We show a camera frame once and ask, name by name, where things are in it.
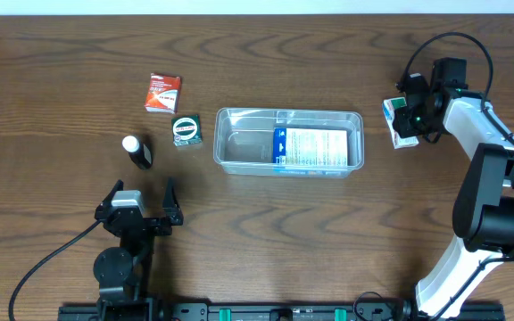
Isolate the red white medicine box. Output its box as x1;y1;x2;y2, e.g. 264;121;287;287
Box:
145;73;182;114

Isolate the clear plastic container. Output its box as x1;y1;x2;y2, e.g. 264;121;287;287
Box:
213;108;365;177

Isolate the blue fever patch box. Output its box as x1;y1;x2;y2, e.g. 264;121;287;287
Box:
272;128;348;169

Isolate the black bottle white cap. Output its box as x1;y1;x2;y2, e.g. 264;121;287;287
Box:
121;136;153;170

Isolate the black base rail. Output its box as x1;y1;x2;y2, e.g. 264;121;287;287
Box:
58;301;506;321

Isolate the white green medicine box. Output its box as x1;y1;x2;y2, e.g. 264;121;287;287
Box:
382;97;419;149

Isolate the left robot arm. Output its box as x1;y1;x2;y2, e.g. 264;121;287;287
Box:
93;179;184;321

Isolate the green Zam-Buk box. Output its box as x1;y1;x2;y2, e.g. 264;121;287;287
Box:
171;115;203;146

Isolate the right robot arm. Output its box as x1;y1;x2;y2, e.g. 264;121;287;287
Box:
392;58;514;320

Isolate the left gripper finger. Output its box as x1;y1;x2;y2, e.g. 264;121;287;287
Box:
162;177;180;217
100;179;124;210

